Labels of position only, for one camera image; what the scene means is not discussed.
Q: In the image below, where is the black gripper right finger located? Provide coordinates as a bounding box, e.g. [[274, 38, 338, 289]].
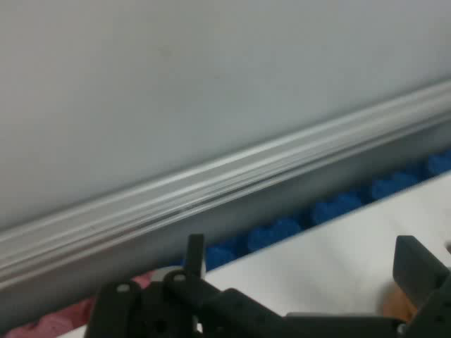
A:
[[393, 234, 451, 338]]

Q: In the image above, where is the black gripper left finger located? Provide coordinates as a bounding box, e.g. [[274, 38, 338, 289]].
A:
[[86, 234, 230, 338]]

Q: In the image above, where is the brown wooden mug tree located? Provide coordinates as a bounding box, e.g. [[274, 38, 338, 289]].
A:
[[382, 283, 415, 323]]

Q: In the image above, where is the aluminium frame rail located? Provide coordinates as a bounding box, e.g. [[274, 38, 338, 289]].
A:
[[0, 80, 451, 293]]

